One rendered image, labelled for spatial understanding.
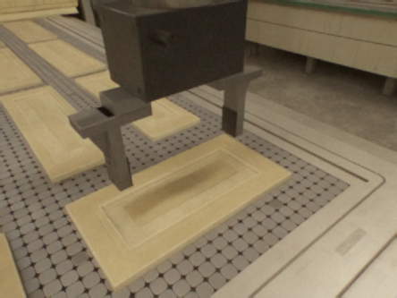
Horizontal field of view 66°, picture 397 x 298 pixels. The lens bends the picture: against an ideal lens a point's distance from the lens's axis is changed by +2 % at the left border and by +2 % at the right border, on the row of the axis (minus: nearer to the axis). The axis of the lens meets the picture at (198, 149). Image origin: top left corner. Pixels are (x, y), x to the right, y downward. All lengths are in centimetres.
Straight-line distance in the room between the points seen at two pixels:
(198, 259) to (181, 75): 35
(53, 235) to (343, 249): 60
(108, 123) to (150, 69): 12
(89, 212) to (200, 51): 43
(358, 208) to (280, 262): 25
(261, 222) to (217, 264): 15
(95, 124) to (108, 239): 26
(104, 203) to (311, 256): 46
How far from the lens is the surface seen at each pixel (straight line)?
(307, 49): 395
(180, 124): 101
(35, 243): 75
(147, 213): 70
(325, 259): 68
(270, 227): 70
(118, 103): 52
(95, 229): 70
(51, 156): 97
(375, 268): 74
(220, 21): 55
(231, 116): 73
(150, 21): 47
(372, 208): 82
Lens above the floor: 139
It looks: 34 degrees down
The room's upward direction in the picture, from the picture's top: 1 degrees counter-clockwise
